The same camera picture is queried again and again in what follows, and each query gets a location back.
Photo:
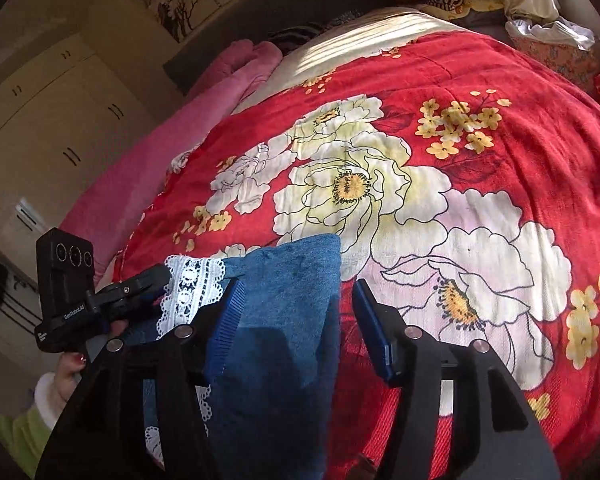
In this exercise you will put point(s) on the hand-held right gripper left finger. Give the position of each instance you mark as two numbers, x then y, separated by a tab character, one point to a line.
225	330

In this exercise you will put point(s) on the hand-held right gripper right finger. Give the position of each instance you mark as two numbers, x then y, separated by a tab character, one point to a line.
375	330

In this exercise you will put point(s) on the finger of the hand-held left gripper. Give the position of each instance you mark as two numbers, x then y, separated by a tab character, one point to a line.
130	285
140	307

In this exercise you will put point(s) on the blue denim pants lace trim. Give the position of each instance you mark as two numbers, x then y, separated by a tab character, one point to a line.
290	320

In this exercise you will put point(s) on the person's left forearm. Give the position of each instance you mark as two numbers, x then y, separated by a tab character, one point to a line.
30	425

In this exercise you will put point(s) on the person's left hand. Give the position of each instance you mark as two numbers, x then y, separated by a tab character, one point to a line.
70	367

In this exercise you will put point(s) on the pink quilt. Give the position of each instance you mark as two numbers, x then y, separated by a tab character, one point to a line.
145	160

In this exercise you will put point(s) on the cream wardrobe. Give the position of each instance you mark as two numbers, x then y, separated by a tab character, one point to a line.
55	125

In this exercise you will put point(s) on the red floral blanket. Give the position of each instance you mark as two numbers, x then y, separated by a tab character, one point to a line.
480	135

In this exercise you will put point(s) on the grey upholstered headboard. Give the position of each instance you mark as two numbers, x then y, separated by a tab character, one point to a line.
240	25

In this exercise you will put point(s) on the striped pillow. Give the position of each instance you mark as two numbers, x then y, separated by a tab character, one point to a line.
300	32

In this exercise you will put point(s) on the grey patterned cloth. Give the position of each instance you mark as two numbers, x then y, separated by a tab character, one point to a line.
342	17

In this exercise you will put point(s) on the white crumpled cloth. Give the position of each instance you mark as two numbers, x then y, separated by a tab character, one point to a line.
545	30

